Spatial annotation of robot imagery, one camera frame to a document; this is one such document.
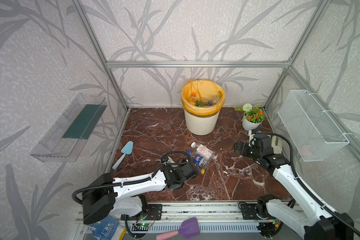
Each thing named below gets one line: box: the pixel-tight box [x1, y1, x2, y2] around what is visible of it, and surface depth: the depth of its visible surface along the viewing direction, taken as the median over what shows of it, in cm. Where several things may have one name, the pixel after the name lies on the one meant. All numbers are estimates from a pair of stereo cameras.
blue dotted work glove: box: [86, 215, 119, 240], surface depth 71 cm
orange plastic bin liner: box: [181, 79, 226, 118], surface depth 96 cm
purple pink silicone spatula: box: [156, 217, 201, 240], surface depth 70 cm
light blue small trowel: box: [112, 141, 134, 170], surface depth 98 cm
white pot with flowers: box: [234, 103, 266, 131], surface depth 101 cm
